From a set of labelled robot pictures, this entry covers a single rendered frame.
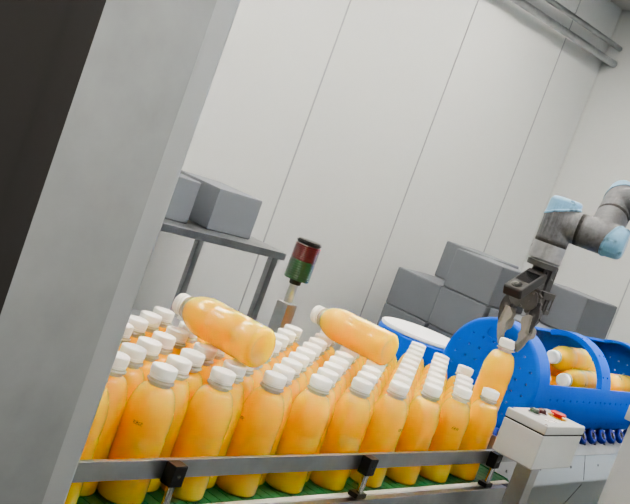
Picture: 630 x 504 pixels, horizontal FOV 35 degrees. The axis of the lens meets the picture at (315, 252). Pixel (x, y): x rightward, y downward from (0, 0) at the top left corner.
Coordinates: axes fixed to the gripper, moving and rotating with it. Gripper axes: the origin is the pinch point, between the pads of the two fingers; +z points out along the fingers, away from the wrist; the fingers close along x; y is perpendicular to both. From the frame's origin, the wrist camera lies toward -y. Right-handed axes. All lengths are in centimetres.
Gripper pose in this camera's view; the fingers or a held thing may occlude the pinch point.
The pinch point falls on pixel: (507, 342)
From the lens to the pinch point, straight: 236.6
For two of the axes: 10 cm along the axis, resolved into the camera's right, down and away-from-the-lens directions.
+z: -3.4, 9.4, 1.0
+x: -7.2, -3.2, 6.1
